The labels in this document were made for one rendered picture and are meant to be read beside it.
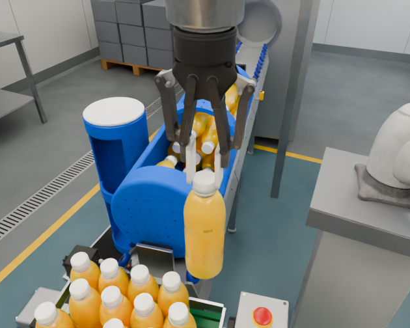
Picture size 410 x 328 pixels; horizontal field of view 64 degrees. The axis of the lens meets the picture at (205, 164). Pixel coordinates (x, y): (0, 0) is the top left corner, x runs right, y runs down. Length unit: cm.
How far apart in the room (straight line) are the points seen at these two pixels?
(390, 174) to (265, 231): 144
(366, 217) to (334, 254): 22
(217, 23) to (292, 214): 223
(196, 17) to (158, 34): 412
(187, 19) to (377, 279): 105
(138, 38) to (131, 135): 324
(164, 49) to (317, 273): 370
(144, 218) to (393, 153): 69
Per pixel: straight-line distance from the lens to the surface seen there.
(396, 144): 101
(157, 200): 83
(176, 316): 71
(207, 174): 53
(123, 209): 90
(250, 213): 247
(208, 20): 37
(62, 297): 96
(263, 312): 72
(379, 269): 121
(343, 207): 103
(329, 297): 136
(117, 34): 485
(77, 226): 253
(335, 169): 118
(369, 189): 110
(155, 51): 457
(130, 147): 154
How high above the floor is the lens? 173
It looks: 36 degrees down
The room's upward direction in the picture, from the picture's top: straight up
